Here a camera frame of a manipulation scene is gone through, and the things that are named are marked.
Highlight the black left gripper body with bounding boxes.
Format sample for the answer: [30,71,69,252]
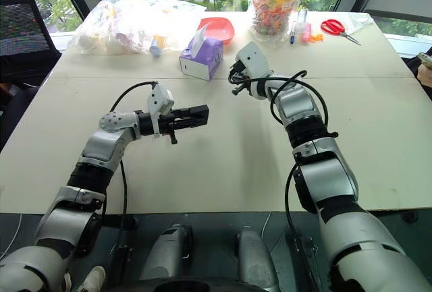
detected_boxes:
[157,109,185,146]

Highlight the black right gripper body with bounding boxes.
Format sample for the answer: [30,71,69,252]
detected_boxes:
[229,59,253,84]

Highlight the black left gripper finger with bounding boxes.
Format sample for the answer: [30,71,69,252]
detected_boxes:
[183,115,210,129]
[182,104,210,119]

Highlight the bystander mobile phone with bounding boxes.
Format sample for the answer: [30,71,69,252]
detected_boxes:
[415,51,432,69]

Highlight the purple tissue box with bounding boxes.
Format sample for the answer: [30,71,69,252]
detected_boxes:
[179,38,224,82]

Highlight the bystander bare hand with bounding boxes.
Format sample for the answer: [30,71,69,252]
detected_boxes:
[417,63,432,88]

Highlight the red plastic bowl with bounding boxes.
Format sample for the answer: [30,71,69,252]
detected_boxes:
[198,17,236,46]

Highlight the white tissue sheet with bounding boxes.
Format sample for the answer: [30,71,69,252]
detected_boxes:
[190,24,212,57]

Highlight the clear bag of colourful toys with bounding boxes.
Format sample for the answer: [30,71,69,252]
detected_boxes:
[248,0,307,49]

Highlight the small yellow blue bottle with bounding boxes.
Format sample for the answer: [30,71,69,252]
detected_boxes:
[149,34,169,57]

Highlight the clear small bottle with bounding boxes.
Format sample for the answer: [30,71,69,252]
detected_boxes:
[295,8,309,36]

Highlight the large clear plastic bag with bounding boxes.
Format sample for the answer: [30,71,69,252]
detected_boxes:
[67,0,207,57]

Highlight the small clear plastic bag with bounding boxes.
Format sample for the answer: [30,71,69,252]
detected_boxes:
[344,11,376,37]

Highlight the silver rounded robot leg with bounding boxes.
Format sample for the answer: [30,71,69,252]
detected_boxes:
[140,223,195,283]
[235,226,281,289]

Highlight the black mesh office chair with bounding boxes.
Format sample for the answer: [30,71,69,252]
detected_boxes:
[0,0,63,88]

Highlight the white shoe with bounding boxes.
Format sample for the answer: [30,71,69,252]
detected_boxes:
[76,264,107,292]

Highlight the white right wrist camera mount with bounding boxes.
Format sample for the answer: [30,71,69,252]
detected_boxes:
[235,41,274,79]

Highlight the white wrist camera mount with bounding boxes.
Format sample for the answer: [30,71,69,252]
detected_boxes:
[235,41,274,79]
[147,82,176,138]

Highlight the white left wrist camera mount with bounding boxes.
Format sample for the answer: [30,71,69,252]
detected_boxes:
[147,82,176,138]

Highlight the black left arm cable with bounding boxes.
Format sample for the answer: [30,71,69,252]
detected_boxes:
[109,81,159,226]

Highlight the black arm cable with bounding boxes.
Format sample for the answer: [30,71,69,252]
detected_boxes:
[109,81,159,226]
[227,69,340,292]

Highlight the red handled scissors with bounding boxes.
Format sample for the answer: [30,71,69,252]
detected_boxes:
[320,18,362,47]

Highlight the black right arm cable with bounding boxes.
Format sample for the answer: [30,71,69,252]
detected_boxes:
[227,69,340,292]

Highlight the black metal bracket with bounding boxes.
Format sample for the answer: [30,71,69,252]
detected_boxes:
[109,216,138,286]
[292,226,321,292]

